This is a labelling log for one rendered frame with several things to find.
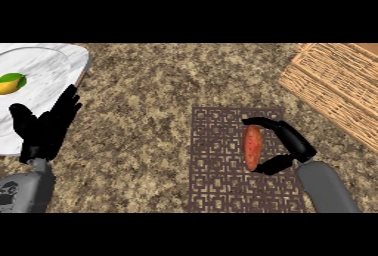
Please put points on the wicker basket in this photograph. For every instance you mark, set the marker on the wicker basket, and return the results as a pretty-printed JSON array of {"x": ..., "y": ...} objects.
[{"x": 340, "y": 86}]

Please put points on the brown patterned placemat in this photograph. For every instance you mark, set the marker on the brown patterned placemat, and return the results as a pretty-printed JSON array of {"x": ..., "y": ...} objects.
[{"x": 222, "y": 173}]

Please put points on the orange sweet potato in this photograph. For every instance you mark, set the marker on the orange sweet potato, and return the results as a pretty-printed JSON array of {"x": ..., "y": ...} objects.
[{"x": 253, "y": 146}]

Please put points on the yellow mango with green leaf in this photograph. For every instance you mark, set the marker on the yellow mango with green leaf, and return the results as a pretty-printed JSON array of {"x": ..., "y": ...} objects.
[{"x": 11, "y": 84}]

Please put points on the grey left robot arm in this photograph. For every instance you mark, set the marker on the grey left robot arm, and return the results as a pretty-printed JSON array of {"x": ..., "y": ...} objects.
[{"x": 24, "y": 190}]

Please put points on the white marble plate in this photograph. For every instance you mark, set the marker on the white marble plate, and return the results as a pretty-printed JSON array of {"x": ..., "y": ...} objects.
[{"x": 34, "y": 86}]

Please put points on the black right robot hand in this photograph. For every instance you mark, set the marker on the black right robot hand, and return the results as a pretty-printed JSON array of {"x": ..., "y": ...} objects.
[{"x": 294, "y": 140}]

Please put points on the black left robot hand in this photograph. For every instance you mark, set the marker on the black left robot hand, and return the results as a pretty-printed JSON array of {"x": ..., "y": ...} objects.
[{"x": 46, "y": 130}]

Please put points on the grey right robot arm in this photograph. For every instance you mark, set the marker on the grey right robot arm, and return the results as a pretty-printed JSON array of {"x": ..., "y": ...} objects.
[{"x": 325, "y": 188}]

